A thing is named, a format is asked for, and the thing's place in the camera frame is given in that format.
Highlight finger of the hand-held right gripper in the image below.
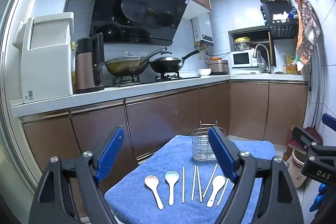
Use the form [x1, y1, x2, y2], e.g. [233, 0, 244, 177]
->
[292, 126, 322, 152]
[322, 113, 336, 132]

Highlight black wok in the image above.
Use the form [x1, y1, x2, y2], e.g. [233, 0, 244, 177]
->
[149, 49, 200, 73]

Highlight black range hood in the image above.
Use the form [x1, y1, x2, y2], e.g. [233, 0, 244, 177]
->
[90, 0, 192, 46]

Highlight dark red dustpan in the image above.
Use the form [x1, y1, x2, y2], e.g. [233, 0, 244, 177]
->
[287, 126, 323, 155]

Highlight brown base cabinets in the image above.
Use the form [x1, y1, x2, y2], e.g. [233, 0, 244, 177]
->
[21, 80, 309, 180]

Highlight blue towel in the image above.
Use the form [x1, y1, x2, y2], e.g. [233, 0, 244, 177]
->
[104, 135, 276, 224]

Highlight rice cooker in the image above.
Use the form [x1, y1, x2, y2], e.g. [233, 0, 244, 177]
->
[207, 56, 229, 75]

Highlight white ceramic spoon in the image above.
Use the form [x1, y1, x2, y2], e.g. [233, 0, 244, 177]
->
[165, 171, 180, 206]
[144, 175, 164, 209]
[206, 175, 226, 207]

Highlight black wall rack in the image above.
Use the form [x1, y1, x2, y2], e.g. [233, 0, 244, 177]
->
[253, 0, 300, 39]

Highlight steel faucet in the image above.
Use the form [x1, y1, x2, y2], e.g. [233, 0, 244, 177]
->
[253, 43, 272, 74]

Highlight wok with glass lid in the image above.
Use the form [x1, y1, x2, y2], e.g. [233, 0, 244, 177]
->
[101, 47, 168, 77]

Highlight white cloth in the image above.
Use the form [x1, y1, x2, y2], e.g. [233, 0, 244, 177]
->
[272, 11, 289, 22]

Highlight white microwave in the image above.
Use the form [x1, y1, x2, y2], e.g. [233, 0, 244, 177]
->
[231, 49, 260, 68]

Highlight sliding door frame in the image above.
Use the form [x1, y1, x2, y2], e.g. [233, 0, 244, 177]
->
[0, 0, 53, 188]

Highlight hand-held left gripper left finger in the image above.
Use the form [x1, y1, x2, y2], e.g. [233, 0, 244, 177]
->
[28, 126, 124, 224]

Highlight brown thermos kettle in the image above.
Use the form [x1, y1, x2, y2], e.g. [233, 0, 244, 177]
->
[75, 33, 105, 94]

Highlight gas stove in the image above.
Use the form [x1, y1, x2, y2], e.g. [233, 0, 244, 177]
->
[113, 72, 201, 87]

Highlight yellow detergent bottle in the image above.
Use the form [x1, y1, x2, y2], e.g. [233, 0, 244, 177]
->
[286, 54, 297, 74]

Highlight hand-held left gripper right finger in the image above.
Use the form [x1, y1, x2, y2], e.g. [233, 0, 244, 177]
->
[208, 126, 301, 224]

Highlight person's right hand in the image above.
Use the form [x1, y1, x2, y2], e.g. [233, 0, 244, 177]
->
[309, 183, 327, 212]

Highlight steel bowl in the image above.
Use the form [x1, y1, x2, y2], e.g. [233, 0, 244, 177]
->
[234, 42, 252, 51]

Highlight hanging patterned apron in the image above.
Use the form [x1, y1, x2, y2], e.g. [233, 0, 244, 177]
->
[289, 0, 321, 72]

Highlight white plastic jar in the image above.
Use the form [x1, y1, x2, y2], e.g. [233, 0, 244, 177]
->
[287, 152, 308, 189]

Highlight white countertop appliance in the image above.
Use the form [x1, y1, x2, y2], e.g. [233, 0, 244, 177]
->
[13, 12, 75, 104]

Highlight white water heater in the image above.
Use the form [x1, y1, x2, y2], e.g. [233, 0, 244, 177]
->
[192, 13, 214, 47]

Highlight wire utensil holder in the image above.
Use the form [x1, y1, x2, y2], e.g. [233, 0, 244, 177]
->
[191, 120, 227, 161]

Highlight gold capped bottle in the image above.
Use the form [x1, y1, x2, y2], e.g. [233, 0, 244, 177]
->
[71, 42, 76, 90]

